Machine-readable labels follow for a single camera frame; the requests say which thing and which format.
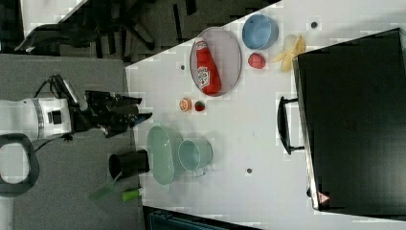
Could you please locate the red ketchup bottle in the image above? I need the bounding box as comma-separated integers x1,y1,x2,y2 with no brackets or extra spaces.
194,37,221,96

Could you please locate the blue metal frame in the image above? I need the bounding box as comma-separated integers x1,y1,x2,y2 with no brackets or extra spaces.
143,206,259,230

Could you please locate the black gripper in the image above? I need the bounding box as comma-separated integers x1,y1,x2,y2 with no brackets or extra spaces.
69,90,152,138

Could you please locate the yellow toy banana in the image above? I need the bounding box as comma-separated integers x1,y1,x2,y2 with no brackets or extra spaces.
271,34,306,72

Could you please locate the green spatula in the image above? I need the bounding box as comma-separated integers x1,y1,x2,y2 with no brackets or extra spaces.
89,173,122,200

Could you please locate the green mug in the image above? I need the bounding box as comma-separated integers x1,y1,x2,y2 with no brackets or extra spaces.
178,138,214,177

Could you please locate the black oven door handle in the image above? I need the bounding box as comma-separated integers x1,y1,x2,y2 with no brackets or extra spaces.
277,97,305,154

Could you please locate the grey oval plate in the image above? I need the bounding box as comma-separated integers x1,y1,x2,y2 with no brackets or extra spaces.
190,27,242,97

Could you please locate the blue bowl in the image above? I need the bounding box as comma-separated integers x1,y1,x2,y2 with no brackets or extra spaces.
242,14,279,50

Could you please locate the bright green marker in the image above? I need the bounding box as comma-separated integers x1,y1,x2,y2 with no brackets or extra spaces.
122,189,141,202

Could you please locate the small red toy tomato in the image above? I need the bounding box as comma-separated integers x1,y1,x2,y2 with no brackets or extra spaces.
194,101,205,112

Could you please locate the orange slice toy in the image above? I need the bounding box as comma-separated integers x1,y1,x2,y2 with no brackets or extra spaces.
179,98,192,112

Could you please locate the black office chair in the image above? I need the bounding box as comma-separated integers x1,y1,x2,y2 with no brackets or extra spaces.
14,0,155,58

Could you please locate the green colander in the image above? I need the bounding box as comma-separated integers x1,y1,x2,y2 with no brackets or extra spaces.
147,126,184,185

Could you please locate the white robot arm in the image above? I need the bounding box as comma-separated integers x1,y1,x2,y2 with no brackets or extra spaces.
1,91,152,197

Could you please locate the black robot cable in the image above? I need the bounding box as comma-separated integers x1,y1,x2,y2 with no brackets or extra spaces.
33,75,70,100

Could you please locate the red toy strawberry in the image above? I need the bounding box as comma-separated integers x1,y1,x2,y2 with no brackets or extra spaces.
248,53,265,69

